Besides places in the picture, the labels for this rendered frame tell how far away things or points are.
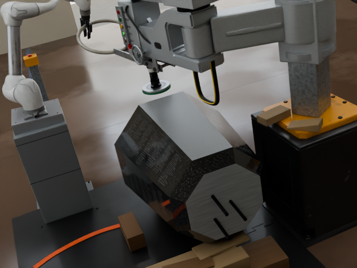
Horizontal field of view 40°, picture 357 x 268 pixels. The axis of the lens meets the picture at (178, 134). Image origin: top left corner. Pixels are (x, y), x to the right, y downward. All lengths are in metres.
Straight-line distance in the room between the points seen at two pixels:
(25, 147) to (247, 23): 1.89
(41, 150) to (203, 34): 1.61
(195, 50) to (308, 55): 0.66
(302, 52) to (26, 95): 2.02
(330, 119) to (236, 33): 0.81
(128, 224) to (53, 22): 6.60
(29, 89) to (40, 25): 5.96
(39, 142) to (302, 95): 1.95
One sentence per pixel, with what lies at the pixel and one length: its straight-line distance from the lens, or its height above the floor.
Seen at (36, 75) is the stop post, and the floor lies 0.90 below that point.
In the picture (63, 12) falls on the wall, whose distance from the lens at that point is 9.73.
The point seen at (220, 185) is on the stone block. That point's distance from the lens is 2.79.
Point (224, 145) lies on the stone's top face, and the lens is 2.83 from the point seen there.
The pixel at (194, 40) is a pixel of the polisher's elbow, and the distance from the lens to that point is 2.95.
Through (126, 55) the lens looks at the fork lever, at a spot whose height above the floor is 1.14.
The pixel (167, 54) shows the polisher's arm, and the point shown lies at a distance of 3.21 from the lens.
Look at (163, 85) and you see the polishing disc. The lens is 3.69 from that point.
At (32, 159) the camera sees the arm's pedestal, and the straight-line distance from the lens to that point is 3.88.
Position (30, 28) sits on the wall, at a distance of 9.74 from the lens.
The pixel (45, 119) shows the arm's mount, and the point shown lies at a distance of 3.83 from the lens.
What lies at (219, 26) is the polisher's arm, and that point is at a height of 1.46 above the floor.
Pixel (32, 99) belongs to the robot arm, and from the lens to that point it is 3.83.
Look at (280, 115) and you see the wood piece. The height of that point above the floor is 0.82.
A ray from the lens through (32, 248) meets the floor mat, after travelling 3.96.
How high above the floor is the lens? 2.25
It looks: 27 degrees down
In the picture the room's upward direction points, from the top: 12 degrees counter-clockwise
